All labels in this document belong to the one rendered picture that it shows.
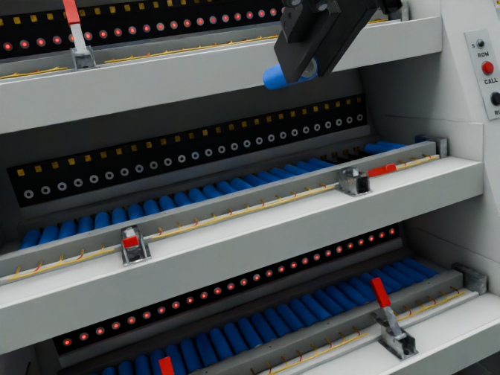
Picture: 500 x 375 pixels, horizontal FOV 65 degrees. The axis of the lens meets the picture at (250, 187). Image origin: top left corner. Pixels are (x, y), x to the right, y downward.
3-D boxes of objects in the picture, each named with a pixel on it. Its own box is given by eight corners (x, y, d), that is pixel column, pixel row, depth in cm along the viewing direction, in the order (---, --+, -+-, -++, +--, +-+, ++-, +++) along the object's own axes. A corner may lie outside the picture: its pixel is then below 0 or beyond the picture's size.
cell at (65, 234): (78, 232, 50) (75, 251, 44) (63, 236, 49) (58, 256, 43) (74, 219, 49) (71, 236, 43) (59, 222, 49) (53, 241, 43)
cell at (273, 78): (257, 77, 32) (291, 63, 26) (273, 62, 33) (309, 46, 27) (271, 94, 33) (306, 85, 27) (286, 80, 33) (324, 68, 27)
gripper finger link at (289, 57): (342, 13, 21) (329, 14, 20) (296, 82, 27) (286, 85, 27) (322, -34, 21) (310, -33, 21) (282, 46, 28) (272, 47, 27)
